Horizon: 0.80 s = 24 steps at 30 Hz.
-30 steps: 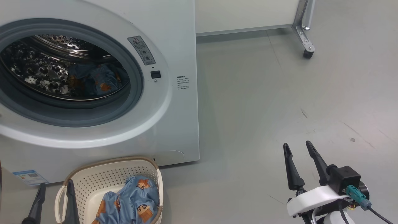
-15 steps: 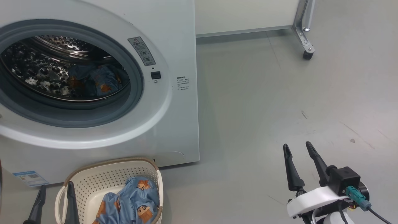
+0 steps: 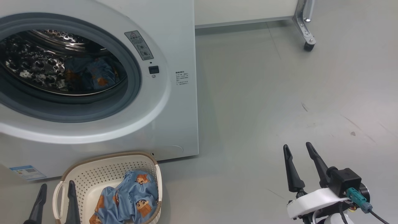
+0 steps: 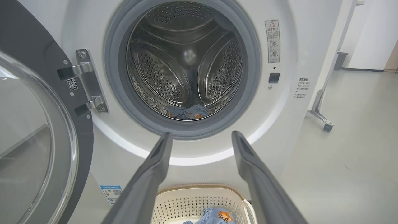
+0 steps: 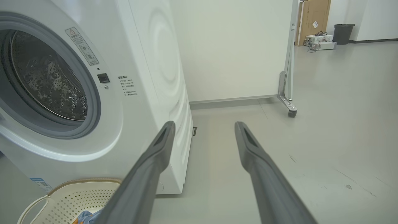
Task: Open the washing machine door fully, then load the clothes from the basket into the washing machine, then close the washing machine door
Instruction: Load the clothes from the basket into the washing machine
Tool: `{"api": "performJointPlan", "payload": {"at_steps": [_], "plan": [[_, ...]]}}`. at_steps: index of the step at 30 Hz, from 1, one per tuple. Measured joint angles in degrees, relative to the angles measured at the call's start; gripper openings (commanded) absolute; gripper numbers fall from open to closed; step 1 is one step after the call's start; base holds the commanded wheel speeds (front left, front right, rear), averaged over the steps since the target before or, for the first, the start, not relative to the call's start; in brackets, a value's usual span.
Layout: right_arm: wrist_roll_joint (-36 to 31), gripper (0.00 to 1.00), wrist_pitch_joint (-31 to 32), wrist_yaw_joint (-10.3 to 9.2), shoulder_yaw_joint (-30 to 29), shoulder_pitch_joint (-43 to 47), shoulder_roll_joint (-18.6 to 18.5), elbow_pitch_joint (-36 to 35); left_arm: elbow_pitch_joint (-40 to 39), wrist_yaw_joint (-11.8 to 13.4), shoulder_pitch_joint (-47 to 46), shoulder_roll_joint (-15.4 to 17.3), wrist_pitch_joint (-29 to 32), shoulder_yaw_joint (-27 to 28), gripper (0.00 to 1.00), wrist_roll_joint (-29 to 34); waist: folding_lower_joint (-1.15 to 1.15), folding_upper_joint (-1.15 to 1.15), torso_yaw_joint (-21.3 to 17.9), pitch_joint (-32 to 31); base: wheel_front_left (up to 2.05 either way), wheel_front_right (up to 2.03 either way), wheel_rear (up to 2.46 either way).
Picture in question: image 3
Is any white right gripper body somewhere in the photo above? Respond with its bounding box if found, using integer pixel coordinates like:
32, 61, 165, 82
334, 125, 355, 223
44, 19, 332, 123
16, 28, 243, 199
287, 188, 350, 220

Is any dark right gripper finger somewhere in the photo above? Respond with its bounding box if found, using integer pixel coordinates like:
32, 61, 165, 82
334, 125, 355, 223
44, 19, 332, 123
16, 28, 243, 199
283, 144, 307, 198
306, 142, 338, 189

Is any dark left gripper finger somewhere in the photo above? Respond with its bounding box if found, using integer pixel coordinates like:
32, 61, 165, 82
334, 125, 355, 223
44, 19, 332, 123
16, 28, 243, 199
64, 180, 81, 224
23, 184, 48, 224

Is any blue cartoon print garment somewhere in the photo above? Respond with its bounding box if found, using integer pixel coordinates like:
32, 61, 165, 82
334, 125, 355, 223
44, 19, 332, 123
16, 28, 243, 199
64, 58, 120, 92
89, 170, 159, 224

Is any cream perforated laundry basket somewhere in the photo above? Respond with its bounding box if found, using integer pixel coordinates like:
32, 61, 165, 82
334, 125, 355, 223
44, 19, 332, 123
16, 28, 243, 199
52, 152, 163, 224

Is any white washing machine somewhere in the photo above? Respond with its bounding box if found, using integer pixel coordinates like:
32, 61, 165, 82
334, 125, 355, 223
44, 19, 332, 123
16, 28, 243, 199
0, 0, 199, 181

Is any blue energy label sticker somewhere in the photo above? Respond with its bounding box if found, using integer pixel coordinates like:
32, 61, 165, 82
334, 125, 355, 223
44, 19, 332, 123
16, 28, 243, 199
9, 165, 47, 182

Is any perforated steel washer drum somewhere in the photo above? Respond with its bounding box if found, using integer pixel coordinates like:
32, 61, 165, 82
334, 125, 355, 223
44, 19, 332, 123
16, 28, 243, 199
0, 30, 128, 96

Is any white panel on caster leg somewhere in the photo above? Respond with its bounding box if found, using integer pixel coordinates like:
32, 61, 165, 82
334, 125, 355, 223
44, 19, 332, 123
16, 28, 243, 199
194, 0, 317, 52

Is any grey warning label sticker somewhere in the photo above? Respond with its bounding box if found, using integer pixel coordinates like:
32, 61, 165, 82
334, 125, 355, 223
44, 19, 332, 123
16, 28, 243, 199
124, 30, 154, 61

